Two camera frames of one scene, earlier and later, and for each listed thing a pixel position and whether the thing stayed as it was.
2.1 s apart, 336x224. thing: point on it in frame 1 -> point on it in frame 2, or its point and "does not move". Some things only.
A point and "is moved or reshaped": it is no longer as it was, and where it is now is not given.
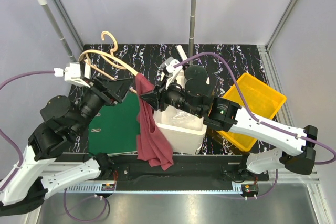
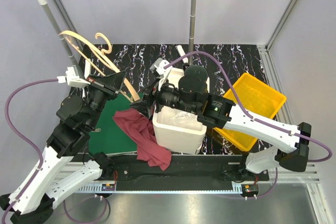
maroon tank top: (151, 148) is moved or reshaped
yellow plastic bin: (263, 102) does not move
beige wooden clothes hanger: (109, 56) -> (101, 55)
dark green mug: (197, 75) does not move
